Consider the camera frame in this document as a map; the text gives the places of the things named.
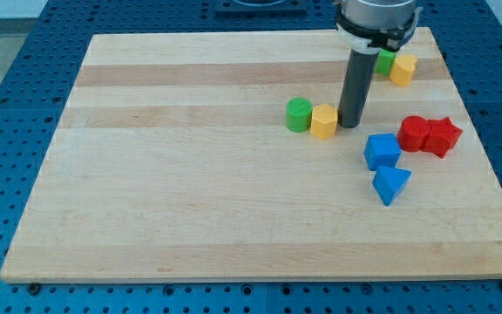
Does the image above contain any green block behind rod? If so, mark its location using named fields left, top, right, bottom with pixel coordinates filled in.
left=375, top=50, right=397, bottom=76

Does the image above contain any red cylinder block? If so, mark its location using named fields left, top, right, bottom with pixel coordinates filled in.
left=397, top=116, right=431, bottom=153

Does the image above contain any red star block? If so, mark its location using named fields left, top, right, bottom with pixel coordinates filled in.
left=421, top=117, right=463, bottom=159

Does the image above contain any yellow hexagon block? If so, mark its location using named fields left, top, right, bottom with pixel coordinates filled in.
left=309, top=104, right=338, bottom=140

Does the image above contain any blue cube block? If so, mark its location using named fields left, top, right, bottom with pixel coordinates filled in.
left=363, top=133, right=402, bottom=171

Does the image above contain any blue triangle block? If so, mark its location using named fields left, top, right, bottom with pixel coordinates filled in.
left=372, top=166, right=411, bottom=206

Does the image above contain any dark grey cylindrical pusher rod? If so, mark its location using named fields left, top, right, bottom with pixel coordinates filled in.
left=338, top=50, right=378, bottom=128

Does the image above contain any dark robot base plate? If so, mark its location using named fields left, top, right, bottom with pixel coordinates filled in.
left=213, top=0, right=308, bottom=15

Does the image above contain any yellow heart block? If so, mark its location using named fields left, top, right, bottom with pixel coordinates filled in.
left=389, top=55, right=418, bottom=87

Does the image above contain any green cylinder block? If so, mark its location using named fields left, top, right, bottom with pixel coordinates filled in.
left=285, top=98, right=313, bottom=133

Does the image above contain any light wooden board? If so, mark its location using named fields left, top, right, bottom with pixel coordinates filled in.
left=0, top=27, right=502, bottom=283

